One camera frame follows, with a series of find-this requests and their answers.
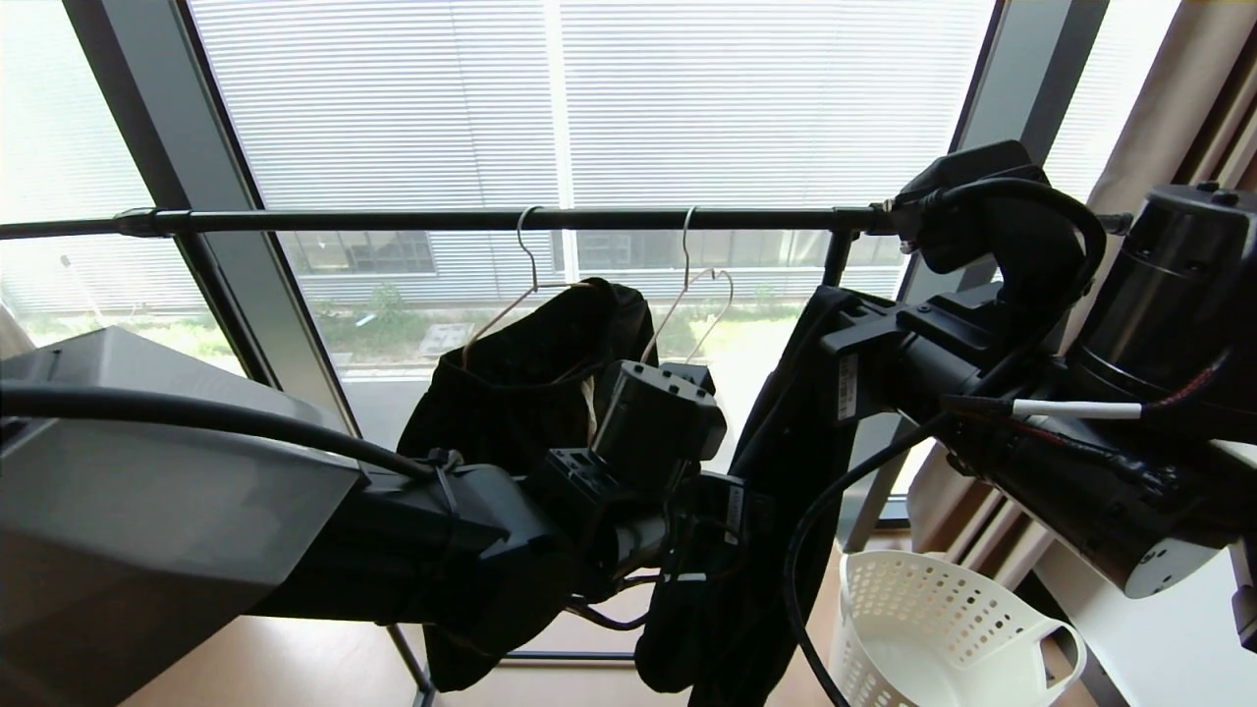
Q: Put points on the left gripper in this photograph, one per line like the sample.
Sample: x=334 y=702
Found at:
x=717 y=530

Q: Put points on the black clothes rack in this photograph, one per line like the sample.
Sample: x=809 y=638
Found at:
x=393 y=220

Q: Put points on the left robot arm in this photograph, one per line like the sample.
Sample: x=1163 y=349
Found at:
x=147 y=511

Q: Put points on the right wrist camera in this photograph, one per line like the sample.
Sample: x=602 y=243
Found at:
x=972 y=216

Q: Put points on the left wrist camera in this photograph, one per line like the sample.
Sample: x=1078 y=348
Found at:
x=653 y=412

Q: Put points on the pink clothes hanger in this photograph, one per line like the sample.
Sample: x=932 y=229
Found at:
x=685 y=265
x=530 y=265

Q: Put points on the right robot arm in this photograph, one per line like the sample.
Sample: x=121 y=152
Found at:
x=1159 y=344

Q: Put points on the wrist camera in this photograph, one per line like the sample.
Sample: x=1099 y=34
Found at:
x=972 y=216
x=653 y=412

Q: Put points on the black knitted garment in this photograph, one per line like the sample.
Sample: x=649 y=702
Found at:
x=530 y=363

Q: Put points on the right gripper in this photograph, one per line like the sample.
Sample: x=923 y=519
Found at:
x=933 y=353

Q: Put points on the window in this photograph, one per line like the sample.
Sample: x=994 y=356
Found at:
x=393 y=98

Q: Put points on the white laundry basket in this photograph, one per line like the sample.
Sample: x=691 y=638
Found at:
x=933 y=628

